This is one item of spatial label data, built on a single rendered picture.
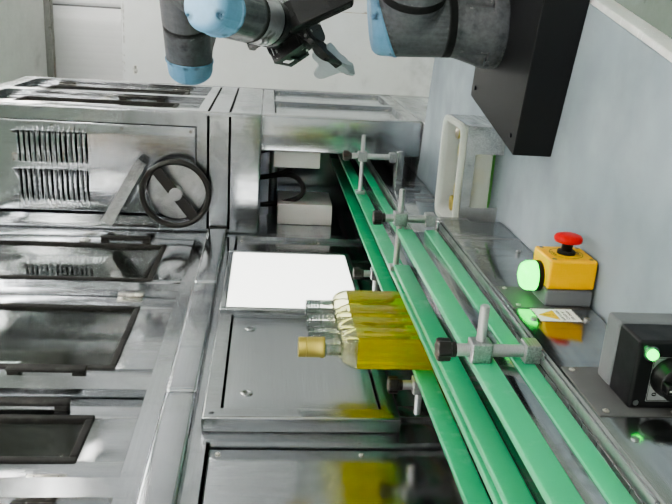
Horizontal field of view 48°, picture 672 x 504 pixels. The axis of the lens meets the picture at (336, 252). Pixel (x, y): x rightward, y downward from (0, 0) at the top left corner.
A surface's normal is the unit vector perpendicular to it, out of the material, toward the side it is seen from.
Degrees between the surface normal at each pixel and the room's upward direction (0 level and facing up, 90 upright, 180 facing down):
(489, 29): 74
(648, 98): 0
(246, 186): 90
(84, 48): 90
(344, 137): 90
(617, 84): 0
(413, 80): 90
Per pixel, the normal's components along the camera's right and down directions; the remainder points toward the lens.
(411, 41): 0.07, 0.81
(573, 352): 0.06, -0.95
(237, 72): 0.08, 0.32
